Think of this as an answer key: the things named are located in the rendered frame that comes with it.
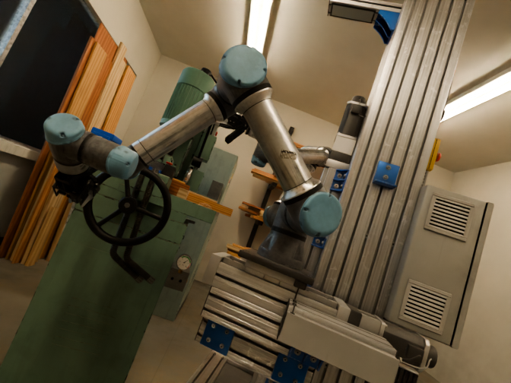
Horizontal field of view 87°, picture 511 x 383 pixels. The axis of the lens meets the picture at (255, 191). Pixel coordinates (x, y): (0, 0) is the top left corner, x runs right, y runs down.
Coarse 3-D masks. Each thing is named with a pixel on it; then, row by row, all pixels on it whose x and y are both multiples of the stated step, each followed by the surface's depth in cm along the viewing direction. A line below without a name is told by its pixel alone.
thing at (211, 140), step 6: (204, 132) 154; (204, 138) 154; (210, 138) 154; (216, 138) 155; (198, 144) 153; (210, 144) 154; (198, 150) 153; (204, 150) 153; (210, 150) 154; (204, 156) 153; (204, 162) 161
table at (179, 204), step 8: (96, 176) 110; (112, 176) 111; (104, 184) 110; (112, 184) 111; (120, 184) 103; (144, 192) 105; (152, 200) 105; (160, 200) 106; (176, 200) 116; (184, 200) 117; (176, 208) 116; (184, 208) 117; (192, 208) 118; (200, 208) 118; (208, 208) 119; (192, 216) 117; (200, 216) 118; (208, 216) 119
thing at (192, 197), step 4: (188, 196) 132; (192, 196) 133; (196, 196) 133; (188, 200) 132; (192, 200) 133; (196, 200) 133; (200, 200) 134; (204, 200) 134; (208, 200) 135; (212, 204) 135; (216, 204) 135; (220, 204) 136; (212, 208) 135; (216, 208) 135; (220, 208) 136; (224, 208) 136; (228, 208) 137; (220, 212) 136; (224, 212) 136; (228, 212) 137; (232, 212) 137; (228, 216) 137
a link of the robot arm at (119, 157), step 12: (84, 144) 60; (96, 144) 61; (108, 144) 62; (84, 156) 61; (96, 156) 61; (108, 156) 61; (120, 156) 62; (132, 156) 64; (96, 168) 63; (108, 168) 62; (120, 168) 62; (132, 168) 66
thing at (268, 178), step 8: (296, 144) 331; (256, 176) 338; (264, 176) 332; (272, 176) 327; (272, 184) 332; (264, 200) 365; (240, 208) 328; (248, 208) 334; (256, 208) 331; (264, 208) 364; (248, 216) 343; (256, 216) 330; (256, 224) 361; (248, 240) 360; (232, 248) 313; (240, 248) 314; (248, 248) 327
